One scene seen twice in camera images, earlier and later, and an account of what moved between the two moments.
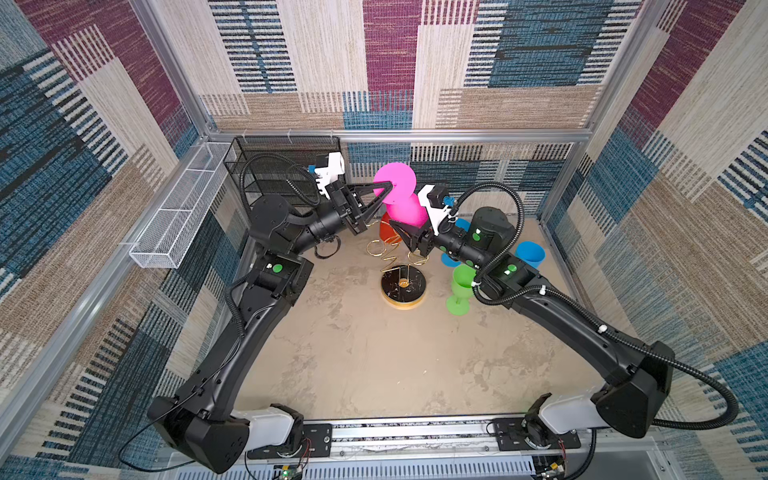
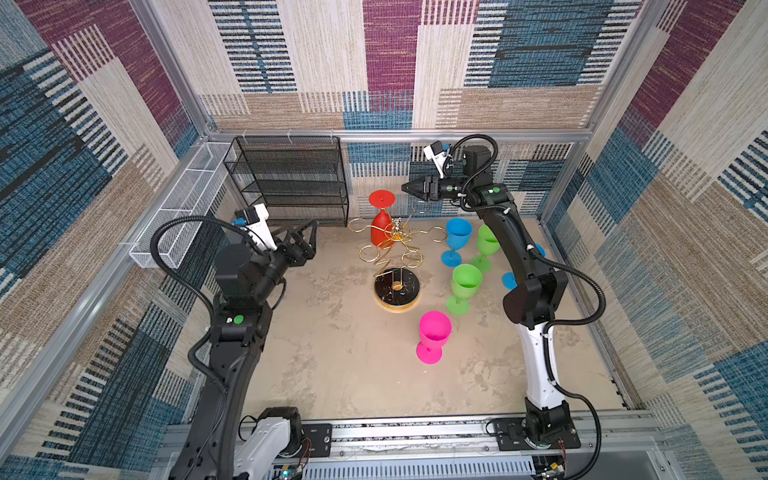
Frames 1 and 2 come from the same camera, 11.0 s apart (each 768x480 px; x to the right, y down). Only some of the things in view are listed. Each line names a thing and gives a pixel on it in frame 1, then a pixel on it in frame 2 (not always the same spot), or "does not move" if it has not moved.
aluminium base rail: x=481 y=449 does not move
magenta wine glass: x=403 y=205 → x=435 y=329
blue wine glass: x=446 y=259 does not move
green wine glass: x=462 y=288 does not move
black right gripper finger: x=409 y=234 → x=415 y=187
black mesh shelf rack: x=278 y=166 does not move
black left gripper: x=343 y=201 → x=302 y=253
